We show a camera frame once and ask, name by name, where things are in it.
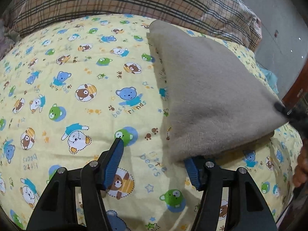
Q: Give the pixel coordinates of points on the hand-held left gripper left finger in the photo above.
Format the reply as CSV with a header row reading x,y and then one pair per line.
x,y
114,161

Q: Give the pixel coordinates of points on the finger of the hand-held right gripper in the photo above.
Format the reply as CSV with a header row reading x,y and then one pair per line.
x,y
293,119

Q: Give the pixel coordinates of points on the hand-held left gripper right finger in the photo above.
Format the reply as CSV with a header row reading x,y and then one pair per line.
x,y
193,173

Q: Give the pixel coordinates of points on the beige knitted sweater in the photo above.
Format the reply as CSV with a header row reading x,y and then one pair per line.
x,y
204,89

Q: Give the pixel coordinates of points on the person's right hand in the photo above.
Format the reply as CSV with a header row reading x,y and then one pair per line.
x,y
302,170

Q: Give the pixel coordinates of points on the brown wooden furniture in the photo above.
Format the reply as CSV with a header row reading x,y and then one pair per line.
x,y
294,93

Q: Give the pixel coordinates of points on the light blue cloth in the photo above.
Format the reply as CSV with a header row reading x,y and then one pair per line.
x,y
270,79

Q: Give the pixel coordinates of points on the yellow bear print bedsheet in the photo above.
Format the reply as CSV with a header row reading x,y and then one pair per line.
x,y
72,77

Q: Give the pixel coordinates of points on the pink floral cloth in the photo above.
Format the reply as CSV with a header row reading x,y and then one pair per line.
x,y
6,43

